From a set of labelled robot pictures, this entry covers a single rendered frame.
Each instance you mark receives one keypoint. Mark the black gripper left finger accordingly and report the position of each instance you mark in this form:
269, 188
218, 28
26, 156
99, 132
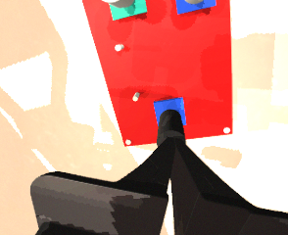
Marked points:
136, 204

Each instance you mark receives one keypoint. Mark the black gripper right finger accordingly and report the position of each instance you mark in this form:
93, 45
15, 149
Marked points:
203, 204

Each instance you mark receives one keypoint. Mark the red circuit board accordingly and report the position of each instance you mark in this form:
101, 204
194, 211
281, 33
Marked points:
174, 52

